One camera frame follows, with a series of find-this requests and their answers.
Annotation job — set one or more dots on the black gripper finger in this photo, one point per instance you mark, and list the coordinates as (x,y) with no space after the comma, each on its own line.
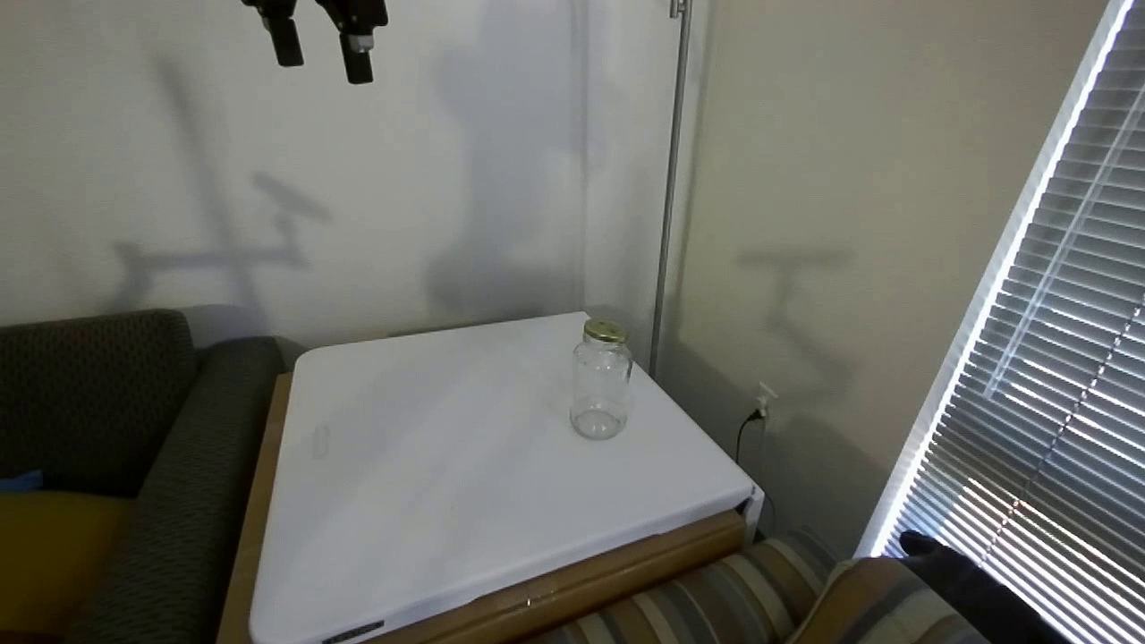
(282,42)
(359,55)

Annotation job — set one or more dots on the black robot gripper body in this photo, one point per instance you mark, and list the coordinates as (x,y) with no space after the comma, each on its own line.
(322,7)

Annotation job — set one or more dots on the clear glass jar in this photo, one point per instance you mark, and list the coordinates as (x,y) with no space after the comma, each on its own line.
(598,395)

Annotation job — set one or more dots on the dark grey sofa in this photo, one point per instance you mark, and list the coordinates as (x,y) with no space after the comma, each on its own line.
(181,478)

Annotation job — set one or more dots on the blue item on sofa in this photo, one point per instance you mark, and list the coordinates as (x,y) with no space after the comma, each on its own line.
(18,481)

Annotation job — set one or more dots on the yellow cushion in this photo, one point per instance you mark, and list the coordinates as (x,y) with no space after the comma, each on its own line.
(53,561)

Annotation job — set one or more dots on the striped sofa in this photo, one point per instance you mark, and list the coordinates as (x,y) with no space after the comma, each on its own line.
(702,603)

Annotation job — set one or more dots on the striped sofa cushion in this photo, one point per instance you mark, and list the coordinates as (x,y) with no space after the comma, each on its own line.
(876,610)

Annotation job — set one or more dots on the white window blinds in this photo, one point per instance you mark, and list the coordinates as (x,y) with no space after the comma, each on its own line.
(1060,361)

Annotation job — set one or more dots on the thin metal wall pole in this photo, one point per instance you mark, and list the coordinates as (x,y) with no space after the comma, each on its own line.
(670,181)

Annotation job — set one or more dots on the white wall outlet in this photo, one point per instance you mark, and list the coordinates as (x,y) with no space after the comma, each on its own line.
(762,400)

